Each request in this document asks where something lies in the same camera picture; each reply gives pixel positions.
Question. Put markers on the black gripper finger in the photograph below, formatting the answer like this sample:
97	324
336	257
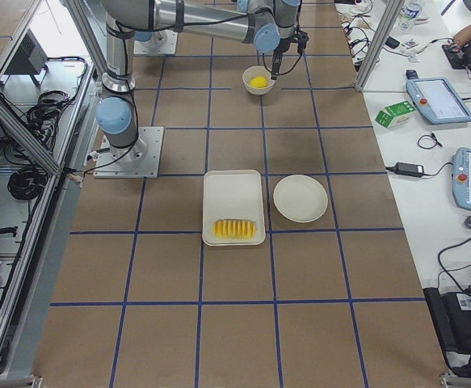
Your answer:
276	64

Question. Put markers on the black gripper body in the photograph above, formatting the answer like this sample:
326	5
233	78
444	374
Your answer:
280	46

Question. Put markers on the yellow lemon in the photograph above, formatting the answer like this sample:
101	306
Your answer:
258	82

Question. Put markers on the cream bowl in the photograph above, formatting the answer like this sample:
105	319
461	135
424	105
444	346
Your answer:
255	71

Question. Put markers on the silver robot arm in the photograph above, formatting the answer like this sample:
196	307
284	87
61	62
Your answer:
270	26

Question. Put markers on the green white carton box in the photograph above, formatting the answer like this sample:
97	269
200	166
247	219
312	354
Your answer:
395	114

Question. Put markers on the cream round plate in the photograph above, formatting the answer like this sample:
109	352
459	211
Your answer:
300	198

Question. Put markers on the cream rectangular tray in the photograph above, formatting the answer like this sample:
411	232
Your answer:
235	194

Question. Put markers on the upper blue teach pendant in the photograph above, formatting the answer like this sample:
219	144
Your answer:
437	101

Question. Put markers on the black power adapter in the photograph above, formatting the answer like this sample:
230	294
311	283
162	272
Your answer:
409	169

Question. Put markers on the sliced yellow fruit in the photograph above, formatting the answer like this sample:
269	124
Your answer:
234	228

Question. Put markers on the black laptop bag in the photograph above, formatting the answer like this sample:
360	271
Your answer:
451	315

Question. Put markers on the aluminium frame post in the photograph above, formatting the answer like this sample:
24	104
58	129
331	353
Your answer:
381	34

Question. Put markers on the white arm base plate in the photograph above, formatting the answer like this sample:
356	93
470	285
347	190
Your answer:
135	161

